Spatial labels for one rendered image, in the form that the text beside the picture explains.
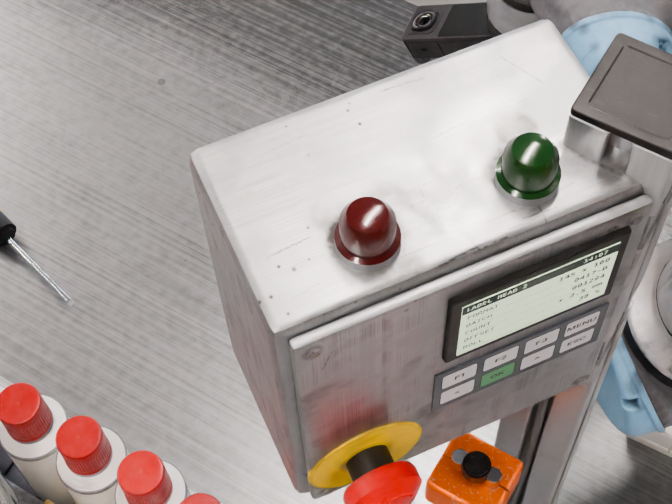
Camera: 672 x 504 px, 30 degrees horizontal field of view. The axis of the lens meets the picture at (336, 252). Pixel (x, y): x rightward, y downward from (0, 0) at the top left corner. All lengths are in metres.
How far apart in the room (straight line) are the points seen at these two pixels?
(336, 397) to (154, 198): 0.77
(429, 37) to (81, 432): 0.47
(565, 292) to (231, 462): 0.65
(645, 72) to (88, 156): 0.88
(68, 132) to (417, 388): 0.83
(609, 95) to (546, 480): 0.38
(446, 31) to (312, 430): 0.63
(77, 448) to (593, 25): 0.46
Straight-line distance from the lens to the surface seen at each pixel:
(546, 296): 0.53
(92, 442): 0.89
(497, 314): 0.52
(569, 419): 0.73
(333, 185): 0.50
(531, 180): 0.49
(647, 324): 0.88
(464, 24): 1.12
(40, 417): 0.92
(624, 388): 0.91
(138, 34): 1.41
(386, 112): 0.52
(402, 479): 0.59
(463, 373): 0.57
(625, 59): 0.52
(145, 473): 0.88
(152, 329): 1.21
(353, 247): 0.47
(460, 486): 0.75
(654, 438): 1.15
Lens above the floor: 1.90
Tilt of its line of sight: 60 degrees down
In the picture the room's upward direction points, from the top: 3 degrees counter-clockwise
